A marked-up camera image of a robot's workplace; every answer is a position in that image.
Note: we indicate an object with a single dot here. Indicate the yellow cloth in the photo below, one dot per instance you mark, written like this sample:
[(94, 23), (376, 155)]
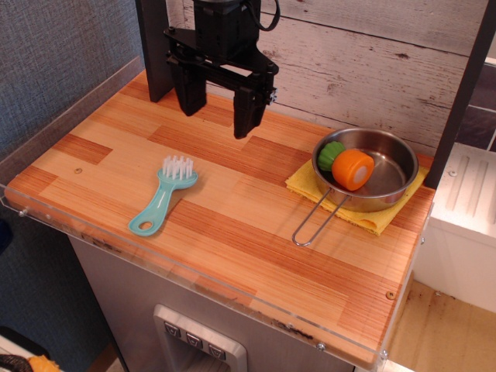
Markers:
[(304, 183)]

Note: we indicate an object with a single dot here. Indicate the orange toy carrot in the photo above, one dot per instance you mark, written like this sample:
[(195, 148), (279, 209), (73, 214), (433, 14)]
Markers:
[(350, 168)]

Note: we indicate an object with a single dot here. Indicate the steel pot with wire handle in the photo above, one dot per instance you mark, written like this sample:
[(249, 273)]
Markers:
[(396, 167)]

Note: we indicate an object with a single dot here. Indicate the clear acrylic edge guard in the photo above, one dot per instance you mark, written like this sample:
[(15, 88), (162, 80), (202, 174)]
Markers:
[(237, 247)]

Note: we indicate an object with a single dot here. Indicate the dark vertical post right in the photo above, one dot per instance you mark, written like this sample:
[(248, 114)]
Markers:
[(468, 83)]

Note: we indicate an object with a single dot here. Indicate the teal scrub brush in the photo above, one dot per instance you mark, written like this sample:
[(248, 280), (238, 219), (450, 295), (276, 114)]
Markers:
[(176, 173)]

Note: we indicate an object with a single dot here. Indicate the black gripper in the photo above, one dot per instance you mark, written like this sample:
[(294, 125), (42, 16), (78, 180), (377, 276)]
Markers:
[(222, 48)]

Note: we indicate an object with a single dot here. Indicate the orange black object corner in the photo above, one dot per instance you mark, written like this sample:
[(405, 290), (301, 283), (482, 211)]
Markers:
[(15, 363)]

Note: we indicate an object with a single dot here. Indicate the dark vertical post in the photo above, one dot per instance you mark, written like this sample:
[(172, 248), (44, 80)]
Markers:
[(468, 83), (153, 20)]

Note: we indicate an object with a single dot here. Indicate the dark vertical post left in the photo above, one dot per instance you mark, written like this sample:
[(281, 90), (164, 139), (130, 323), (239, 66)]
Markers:
[(153, 20)]

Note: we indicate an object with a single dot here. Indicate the white toy sink unit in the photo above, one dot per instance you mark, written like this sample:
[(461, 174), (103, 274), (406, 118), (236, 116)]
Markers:
[(457, 253)]

